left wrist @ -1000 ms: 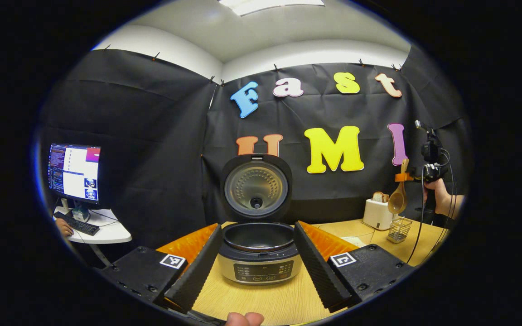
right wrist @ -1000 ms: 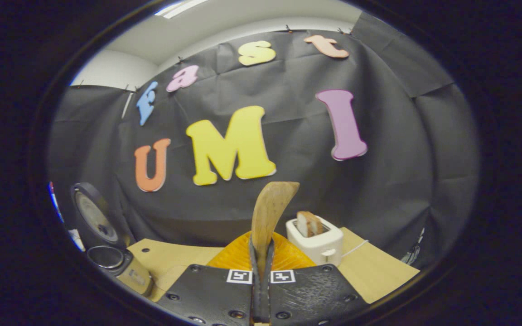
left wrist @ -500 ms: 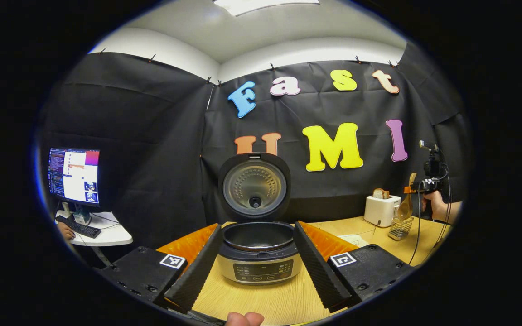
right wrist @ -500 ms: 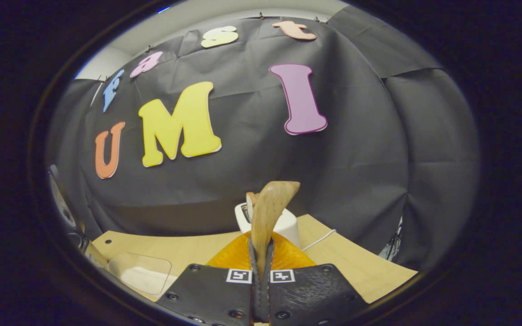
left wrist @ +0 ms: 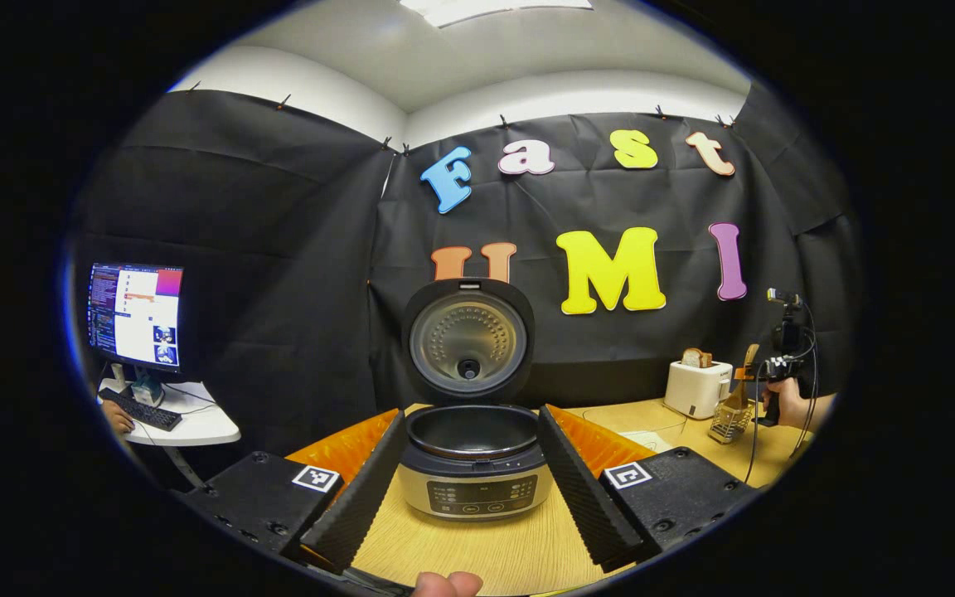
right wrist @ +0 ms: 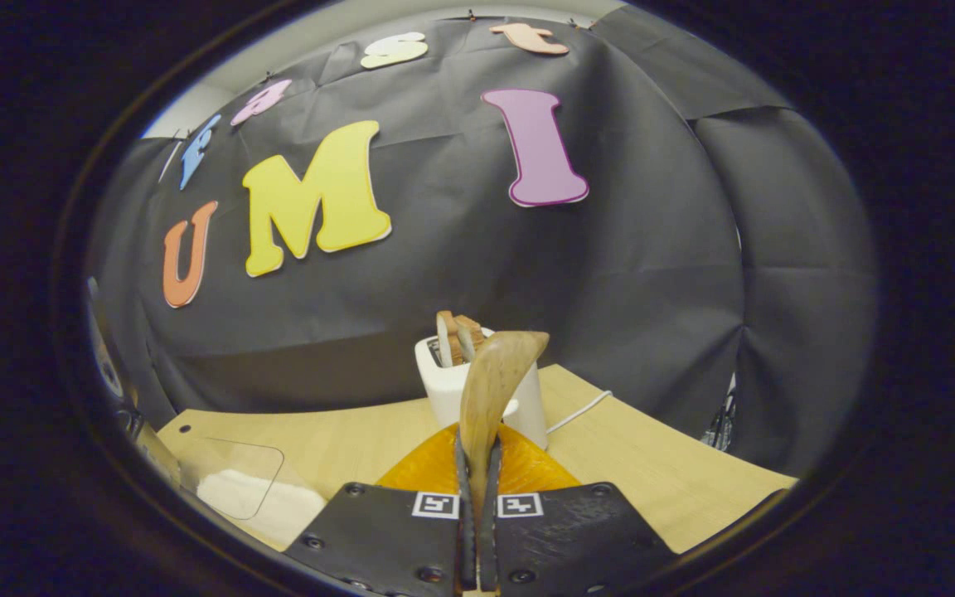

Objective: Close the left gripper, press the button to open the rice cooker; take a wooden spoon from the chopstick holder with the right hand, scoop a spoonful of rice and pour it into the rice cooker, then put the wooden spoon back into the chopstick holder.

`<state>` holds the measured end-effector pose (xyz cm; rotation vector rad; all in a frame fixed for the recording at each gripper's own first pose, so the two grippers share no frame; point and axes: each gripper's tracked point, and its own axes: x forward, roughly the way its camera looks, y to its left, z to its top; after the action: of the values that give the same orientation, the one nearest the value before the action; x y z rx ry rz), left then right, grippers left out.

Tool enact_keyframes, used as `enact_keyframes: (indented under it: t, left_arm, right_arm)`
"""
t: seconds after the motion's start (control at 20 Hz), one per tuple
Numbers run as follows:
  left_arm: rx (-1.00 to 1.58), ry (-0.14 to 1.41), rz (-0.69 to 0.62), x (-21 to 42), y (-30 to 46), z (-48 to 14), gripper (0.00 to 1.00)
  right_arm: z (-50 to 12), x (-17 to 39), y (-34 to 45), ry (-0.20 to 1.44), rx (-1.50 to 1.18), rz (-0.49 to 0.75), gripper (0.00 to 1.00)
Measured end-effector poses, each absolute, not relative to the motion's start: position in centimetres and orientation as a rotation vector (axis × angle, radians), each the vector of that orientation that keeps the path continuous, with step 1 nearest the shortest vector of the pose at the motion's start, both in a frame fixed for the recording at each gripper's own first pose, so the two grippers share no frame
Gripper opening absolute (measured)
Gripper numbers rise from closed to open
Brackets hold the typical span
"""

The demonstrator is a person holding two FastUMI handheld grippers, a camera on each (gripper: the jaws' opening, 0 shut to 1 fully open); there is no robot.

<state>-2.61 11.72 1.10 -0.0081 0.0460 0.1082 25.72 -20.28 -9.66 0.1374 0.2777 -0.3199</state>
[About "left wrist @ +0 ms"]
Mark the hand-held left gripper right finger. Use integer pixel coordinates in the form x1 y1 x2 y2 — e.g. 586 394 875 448
536 404 760 573

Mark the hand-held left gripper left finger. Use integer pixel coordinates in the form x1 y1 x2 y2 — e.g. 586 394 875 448
183 409 410 575

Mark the wooden spoon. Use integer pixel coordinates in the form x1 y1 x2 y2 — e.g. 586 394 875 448
733 343 762 411

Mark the metal wire chopstick holder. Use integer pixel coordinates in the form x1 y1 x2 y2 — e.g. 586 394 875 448
708 398 756 445

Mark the clear plastic rice box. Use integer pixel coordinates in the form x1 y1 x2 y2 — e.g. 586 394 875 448
565 400 690 453

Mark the dark grey rice cooker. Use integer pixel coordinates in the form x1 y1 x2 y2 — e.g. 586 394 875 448
399 278 553 523

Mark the white toaster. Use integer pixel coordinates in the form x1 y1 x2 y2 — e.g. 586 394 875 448
663 360 734 420

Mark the white side table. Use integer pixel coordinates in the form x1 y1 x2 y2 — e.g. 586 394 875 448
98 377 242 449

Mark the black keyboard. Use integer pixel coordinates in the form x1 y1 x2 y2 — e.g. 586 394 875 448
99 387 184 432

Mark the small teal box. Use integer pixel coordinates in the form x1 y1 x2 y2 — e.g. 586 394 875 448
131 369 165 405

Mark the black backdrop cloth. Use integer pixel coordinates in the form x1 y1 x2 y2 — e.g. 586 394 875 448
70 79 860 490

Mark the computer monitor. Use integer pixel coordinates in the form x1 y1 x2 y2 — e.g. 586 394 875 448
86 262 185 374

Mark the ceiling light panel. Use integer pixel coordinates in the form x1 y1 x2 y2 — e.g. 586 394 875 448
399 0 594 28

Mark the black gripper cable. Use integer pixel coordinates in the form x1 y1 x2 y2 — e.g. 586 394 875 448
743 303 820 486

